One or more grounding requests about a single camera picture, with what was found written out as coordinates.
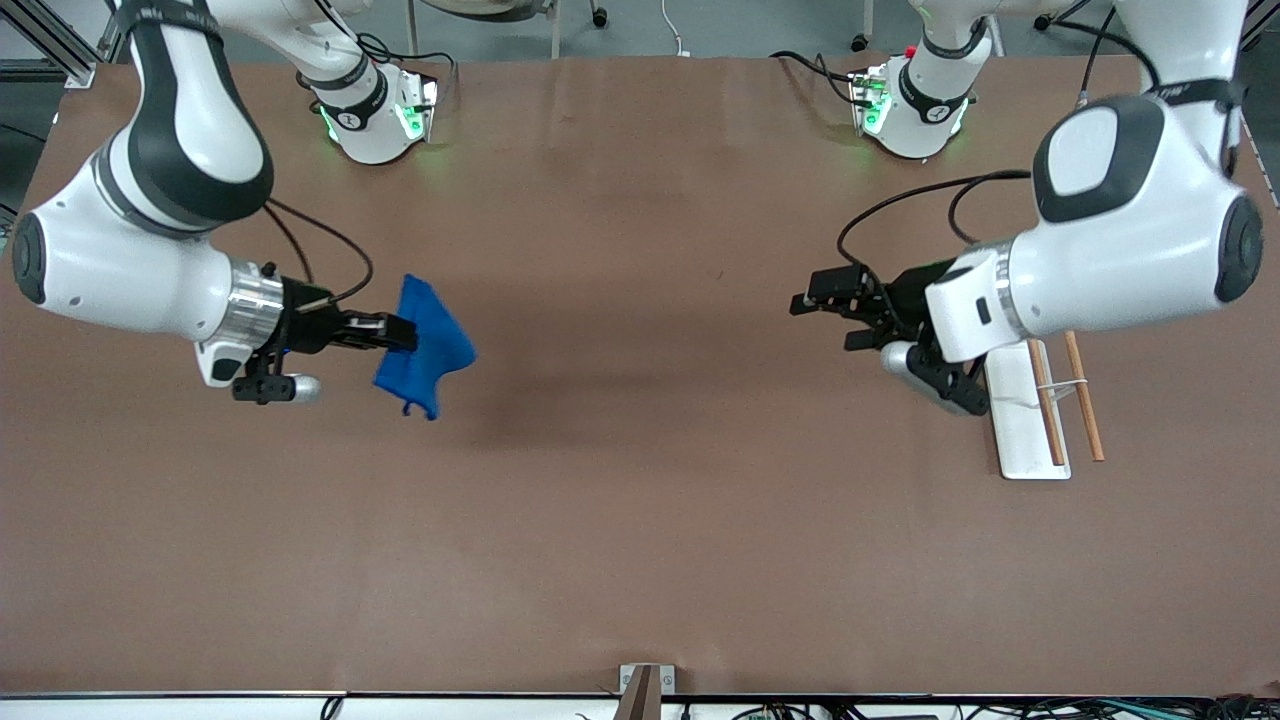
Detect blue towel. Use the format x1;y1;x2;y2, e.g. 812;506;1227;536
372;273;479;422

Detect white towel rack wooden bars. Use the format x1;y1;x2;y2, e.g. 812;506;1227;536
984;330;1107;481

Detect black left base cable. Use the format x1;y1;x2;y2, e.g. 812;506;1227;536
768;50;873;107

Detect black base cable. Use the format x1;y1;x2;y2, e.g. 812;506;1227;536
300;30;459;96
768;50;873;107

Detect black right base cable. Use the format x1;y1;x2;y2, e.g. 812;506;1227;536
300;30;459;96

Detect white floor cable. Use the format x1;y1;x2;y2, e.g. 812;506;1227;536
660;0;693;58

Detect aluminium frame profile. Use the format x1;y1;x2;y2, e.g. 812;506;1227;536
0;0;126;91

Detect cable bundle under table edge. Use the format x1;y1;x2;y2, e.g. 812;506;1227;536
680;694;1280;720

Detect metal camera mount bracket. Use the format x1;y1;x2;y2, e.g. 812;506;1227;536
618;663;677;720

